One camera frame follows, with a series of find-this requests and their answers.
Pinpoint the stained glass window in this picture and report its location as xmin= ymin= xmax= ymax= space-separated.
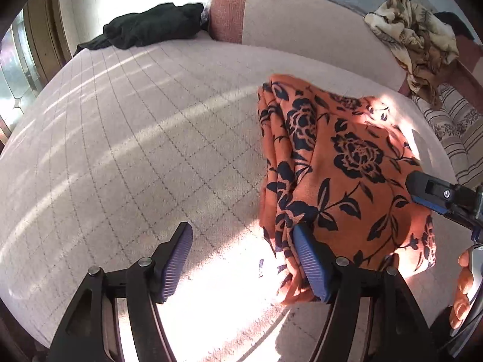
xmin=0 ymin=11 xmax=43 ymax=137

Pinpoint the black crumpled garment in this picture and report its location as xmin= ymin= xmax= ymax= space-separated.
xmin=75 ymin=2 xmax=204 ymax=55

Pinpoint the beige brown patterned cloth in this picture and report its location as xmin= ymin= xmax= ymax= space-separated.
xmin=363 ymin=0 xmax=459 ymax=110

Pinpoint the pink bolster pillow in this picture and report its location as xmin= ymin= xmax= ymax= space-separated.
xmin=209 ymin=0 xmax=406 ymax=91

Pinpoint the orange black floral garment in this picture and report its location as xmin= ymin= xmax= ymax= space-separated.
xmin=257 ymin=75 xmax=436 ymax=305

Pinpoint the striped beige pillow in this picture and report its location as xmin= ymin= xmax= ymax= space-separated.
xmin=412 ymin=83 xmax=483 ymax=189

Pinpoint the person right hand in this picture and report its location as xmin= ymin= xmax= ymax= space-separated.
xmin=449 ymin=250 xmax=473 ymax=329

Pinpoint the pink quilted bed cover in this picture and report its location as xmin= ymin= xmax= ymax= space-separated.
xmin=1 ymin=37 xmax=454 ymax=361

